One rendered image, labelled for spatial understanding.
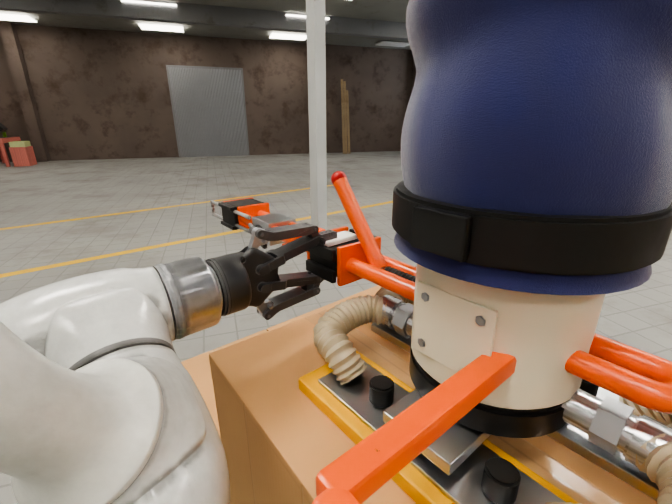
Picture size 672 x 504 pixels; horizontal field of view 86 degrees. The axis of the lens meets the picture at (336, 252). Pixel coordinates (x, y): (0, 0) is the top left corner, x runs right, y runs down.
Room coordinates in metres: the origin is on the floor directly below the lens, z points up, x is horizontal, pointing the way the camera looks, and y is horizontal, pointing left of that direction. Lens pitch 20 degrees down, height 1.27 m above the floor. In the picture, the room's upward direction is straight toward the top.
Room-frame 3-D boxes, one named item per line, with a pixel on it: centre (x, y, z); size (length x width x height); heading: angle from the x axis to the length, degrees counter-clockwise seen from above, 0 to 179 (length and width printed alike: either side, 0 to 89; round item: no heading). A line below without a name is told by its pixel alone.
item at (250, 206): (0.81, 0.20, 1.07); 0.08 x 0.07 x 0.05; 39
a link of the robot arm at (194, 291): (0.39, 0.18, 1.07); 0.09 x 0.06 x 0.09; 40
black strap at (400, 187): (0.33, -0.17, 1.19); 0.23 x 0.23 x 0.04
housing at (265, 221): (0.70, 0.12, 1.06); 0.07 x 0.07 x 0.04; 39
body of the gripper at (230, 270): (0.44, 0.12, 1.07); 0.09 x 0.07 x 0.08; 130
